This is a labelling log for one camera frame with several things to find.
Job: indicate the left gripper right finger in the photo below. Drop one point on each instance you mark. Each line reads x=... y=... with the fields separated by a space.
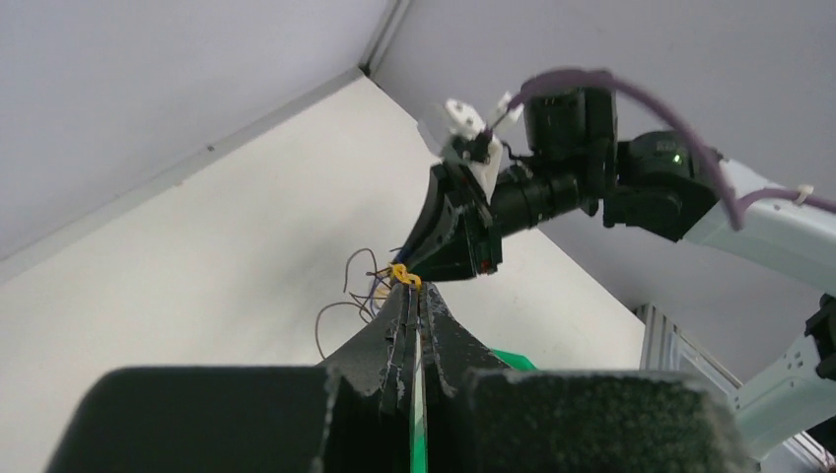
x=484 y=416

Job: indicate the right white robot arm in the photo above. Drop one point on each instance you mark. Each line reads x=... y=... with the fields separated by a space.
x=547 y=153

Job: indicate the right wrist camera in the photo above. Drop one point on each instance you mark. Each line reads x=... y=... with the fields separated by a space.
x=455 y=132

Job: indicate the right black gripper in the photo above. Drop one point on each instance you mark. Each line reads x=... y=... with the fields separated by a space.
x=455 y=236

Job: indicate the green six-compartment tray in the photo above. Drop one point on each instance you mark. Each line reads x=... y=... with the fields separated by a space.
x=419 y=453

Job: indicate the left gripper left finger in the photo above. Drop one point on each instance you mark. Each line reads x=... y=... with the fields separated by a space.
x=348 y=413

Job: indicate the aluminium frame rail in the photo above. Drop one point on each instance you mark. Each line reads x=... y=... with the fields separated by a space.
x=692 y=365

